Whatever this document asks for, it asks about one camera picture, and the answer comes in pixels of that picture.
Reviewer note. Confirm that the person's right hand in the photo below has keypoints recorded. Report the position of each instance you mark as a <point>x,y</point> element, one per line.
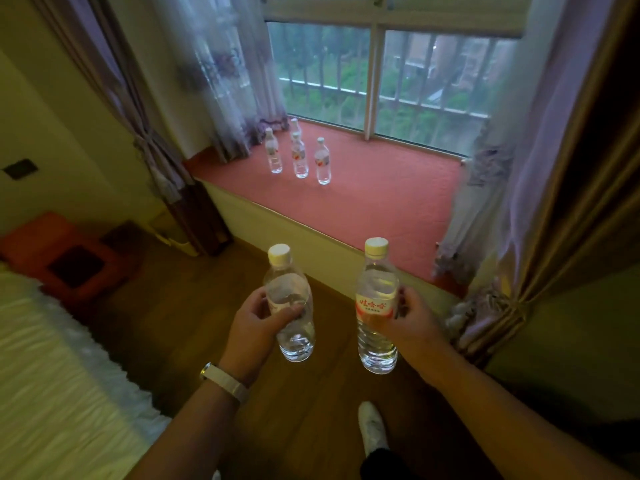
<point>417,339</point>

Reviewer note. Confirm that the person's left hand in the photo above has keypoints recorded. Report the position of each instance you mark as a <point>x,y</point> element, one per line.
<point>250,344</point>

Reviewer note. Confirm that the clear plastic water bottle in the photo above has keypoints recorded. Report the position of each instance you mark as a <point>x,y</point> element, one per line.
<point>375,354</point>
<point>300,157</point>
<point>295,125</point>
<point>273,154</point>
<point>322,162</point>
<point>297,344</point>

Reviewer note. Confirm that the red window seat mat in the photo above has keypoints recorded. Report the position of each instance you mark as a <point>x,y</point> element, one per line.
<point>390,204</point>

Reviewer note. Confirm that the person's left forearm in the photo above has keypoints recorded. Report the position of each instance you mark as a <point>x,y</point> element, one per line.
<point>190,434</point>

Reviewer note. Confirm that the person's right forearm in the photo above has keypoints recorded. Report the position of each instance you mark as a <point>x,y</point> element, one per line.
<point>515,424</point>

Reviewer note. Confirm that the person's white shoe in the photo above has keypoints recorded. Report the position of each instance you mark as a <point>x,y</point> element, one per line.
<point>372,424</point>

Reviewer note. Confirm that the person's black trousers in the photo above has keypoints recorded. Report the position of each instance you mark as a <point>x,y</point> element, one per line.
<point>385,467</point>

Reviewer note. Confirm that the smartwatch with white band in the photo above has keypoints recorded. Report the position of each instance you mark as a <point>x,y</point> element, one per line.
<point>227,382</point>

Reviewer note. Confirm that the curtain tieback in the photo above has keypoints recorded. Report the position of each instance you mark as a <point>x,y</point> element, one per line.
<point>505,307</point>
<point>145,142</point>

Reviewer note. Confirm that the brown striped curtain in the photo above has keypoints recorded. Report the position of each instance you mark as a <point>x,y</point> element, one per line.
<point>590,194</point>
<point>200,219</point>

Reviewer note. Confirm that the bed with pale yellow bedspread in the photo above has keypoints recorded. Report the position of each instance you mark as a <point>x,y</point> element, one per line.
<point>50,394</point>

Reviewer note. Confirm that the sheer purple curtain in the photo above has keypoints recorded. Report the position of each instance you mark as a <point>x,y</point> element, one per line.
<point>230,69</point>
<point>530,144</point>

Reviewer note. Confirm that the orange bedside stand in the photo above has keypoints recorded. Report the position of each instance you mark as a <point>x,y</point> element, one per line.
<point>40,239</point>

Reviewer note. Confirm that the large bay window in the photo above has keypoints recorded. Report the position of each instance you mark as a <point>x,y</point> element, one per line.
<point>372,69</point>

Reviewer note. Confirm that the black wall socket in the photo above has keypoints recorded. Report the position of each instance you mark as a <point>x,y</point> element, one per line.
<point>20,169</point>

